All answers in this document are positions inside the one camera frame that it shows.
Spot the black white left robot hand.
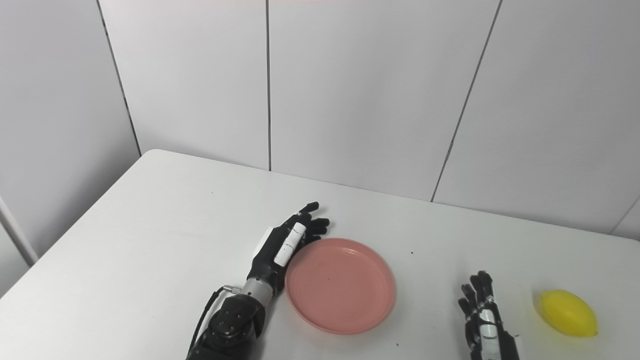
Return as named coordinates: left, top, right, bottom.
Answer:
left=246, top=201, right=331, bottom=294

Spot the yellow lemon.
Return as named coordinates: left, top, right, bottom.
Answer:
left=538, top=289, right=599, bottom=339

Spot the pink round plate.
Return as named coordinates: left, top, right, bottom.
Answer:
left=284, top=238, right=397, bottom=336

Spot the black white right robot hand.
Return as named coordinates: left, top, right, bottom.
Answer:
left=457, top=270, right=524, bottom=360

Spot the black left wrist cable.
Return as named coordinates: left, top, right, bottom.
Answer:
left=188, top=284, right=244, bottom=352

